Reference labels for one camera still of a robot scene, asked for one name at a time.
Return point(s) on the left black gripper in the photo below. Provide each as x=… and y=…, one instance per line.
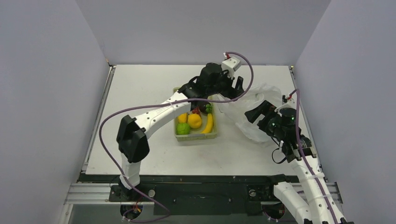
x=230, y=92

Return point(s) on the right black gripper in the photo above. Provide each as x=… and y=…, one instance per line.
x=263, y=115

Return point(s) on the white plastic bag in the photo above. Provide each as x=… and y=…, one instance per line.
x=256, y=95

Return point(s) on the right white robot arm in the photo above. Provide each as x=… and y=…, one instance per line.
x=318, y=205

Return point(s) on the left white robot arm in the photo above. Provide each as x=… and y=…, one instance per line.
x=133, y=133

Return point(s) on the fake dark mangosteen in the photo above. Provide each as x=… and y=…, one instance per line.
x=206, y=108

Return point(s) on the fake red grapes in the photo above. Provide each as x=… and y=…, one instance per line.
x=196, y=111

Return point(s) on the fake yellow banana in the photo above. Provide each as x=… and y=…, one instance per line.
x=209, y=124

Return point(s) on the fake orange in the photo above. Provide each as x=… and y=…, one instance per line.
x=194, y=121

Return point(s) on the fake yellow mango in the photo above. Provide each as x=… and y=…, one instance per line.
x=182, y=118

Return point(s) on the fake green custard apple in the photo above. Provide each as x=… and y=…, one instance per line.
x=182, y=129

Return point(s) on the beige perforated plastic basket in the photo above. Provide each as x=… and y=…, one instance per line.
x=195, y=134

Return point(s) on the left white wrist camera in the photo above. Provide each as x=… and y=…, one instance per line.
x=230, y=64

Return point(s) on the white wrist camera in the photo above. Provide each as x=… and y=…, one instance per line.
x=287, y=102
x=230, y=64

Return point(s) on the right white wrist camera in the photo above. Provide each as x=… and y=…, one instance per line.
x=287, y=102

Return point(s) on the aluminium frame rail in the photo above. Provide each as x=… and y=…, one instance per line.
x=127, y=86

